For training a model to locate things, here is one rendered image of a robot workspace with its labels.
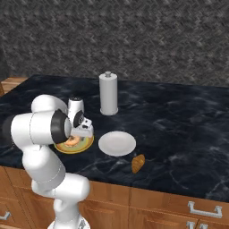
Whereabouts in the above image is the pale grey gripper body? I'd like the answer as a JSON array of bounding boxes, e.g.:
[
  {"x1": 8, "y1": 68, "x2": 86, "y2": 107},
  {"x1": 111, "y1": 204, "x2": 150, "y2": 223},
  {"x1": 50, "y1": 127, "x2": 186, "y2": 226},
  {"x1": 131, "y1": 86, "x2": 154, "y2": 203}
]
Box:
[{"x1": 70, "y1": 123, "x2": 95, "y2": 139}]

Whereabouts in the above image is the yellow rimmed plate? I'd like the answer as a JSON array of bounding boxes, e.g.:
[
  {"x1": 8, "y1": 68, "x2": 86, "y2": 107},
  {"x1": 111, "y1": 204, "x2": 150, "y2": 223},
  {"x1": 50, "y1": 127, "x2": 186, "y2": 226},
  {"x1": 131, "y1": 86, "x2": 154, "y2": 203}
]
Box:
[{"x1": 54, "y1": 134, "x2": 96, "y2": 155}]

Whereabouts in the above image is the glazed orange doughnut pastry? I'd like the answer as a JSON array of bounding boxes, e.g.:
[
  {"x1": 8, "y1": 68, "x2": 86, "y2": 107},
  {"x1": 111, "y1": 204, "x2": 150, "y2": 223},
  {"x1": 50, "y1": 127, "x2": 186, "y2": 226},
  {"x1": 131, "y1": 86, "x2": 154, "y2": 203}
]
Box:
[{"x1": 64, "y1": 135, "x2": 81, "y2": 148}]

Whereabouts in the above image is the white round plate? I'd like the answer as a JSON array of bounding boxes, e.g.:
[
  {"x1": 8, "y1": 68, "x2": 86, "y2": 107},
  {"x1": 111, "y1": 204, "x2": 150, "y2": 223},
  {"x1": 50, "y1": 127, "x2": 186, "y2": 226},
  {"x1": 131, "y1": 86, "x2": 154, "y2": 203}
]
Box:
[{"x1": 98, "y1": 131, "x2": 138, "y2": 157}]

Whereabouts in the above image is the grey paper towel holder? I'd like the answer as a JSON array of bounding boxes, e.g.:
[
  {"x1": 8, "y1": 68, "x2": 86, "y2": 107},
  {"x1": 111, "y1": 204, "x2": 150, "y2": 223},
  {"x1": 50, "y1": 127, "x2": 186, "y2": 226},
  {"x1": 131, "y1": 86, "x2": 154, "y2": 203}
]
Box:
[{"x1": 98, "y1": 71, "x2": 120, "y2": 116}]

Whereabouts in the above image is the brown croissant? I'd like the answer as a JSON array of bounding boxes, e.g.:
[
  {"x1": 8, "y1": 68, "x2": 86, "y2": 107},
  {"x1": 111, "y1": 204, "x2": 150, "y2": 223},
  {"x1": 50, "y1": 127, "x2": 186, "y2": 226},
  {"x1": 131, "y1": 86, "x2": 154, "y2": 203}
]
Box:
[{"x1": 131, "y1": 153, "x2": 147, "y2": 174}]

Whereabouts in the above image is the wooden drawer front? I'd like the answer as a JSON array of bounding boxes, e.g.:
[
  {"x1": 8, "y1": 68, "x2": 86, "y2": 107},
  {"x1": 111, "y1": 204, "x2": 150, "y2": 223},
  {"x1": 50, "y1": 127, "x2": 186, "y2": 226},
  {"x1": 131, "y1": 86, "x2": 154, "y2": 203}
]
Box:
[
  {"x1": 0, "y1": 165, "x2": 57, "y2": 229},
  {"x1": 78, "y1": 180, "x2": 131, "y2": 229},
  {"x1": 129, "y1": 186, "x2": 229, "y2": 224}
]

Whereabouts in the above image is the wooden side counter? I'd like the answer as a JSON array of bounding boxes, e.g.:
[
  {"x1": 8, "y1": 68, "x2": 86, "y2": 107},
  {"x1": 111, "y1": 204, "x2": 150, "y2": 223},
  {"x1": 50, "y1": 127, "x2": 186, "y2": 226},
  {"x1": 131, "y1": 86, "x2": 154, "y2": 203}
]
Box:
[{"x1": 0, "y1": 76, "x2": 29, "y2": 97}]

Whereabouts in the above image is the wooden cupboard door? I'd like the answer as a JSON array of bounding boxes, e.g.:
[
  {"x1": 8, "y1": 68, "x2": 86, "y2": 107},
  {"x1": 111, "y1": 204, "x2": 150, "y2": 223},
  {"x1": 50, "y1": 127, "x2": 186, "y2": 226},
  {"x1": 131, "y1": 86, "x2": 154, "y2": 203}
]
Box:
[{"x1": 128, "y1": 207, "x2": 229, "y2": 229}]

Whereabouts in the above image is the silver drawer handle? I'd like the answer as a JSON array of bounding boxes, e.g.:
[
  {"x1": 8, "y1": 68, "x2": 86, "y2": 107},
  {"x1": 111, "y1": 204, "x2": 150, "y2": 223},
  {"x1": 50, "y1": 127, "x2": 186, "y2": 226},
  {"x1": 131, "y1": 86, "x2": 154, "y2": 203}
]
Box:
[
  {"x1": 187, "y1": 200, "x2": 224, "y2": 219},
  {"x1": 0, "y1": 210, "x2": 13, "y2": 222}
]

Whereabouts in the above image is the silver cupboard handle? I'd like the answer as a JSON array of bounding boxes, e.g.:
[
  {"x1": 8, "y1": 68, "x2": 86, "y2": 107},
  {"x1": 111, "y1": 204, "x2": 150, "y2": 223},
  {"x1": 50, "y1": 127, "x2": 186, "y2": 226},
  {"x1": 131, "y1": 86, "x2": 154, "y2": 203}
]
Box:
[{"x1": 185, "y1": 220, "x2": 209, "y2": 229}]

